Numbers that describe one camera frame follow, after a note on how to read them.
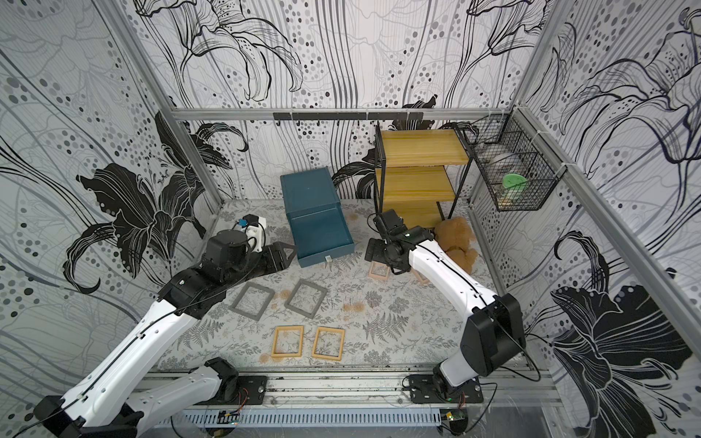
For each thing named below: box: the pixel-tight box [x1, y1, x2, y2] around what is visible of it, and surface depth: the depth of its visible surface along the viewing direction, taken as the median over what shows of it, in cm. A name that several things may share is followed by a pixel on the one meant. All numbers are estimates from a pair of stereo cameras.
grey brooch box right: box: [283, 279, 328, 320], surface depth 92 cm
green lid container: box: [502, 173, 529, 199], surface depth 81 cm
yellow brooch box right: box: [312, 326, 346, 362], surface depth 82 cm
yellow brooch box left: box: [271, 324, 304, 358], surface depth 83 cm
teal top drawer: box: [286, 202, 356, 269], surface depth 95 cm
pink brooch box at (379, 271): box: [367, 260, 391, 281], surface depth 97 cm
